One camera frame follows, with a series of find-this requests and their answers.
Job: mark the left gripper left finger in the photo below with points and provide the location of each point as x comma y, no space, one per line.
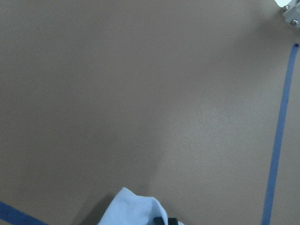
158,221

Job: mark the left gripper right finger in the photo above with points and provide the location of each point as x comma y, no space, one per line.
172,221

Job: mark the light blue t-shirt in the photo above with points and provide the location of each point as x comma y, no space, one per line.
127,208

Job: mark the aluminium frame post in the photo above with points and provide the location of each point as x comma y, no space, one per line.
290,11

